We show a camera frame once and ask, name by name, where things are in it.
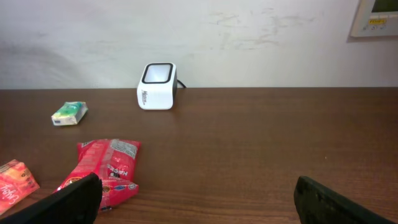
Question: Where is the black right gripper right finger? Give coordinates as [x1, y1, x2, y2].
[294, 176, 394, 224]

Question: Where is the white barcode scanner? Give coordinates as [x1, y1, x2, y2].
[137, 62, 177, 110]

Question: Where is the beige wall control panel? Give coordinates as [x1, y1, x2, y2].
[349, 0, 397, 37]

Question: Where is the red snack bag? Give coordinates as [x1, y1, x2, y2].
[57, 139, 141, 211]

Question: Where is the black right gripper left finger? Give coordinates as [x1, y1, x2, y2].
[1, 173, 102, 224]

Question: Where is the green tissue pack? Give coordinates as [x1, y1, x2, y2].
[51, 101, 88, 126]

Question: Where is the orange juice carton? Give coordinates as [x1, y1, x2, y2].
[1, 159, 40, 215]

